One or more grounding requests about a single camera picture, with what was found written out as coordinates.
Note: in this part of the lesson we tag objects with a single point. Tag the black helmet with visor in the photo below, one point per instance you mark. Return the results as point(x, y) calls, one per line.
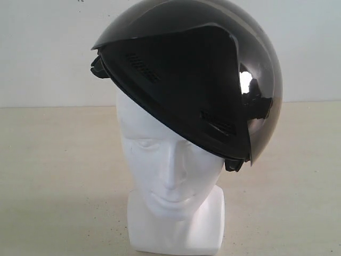
point(205, 69)

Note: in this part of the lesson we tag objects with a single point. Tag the white mannequin head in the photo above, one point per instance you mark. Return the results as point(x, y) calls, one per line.
point(176, 206)

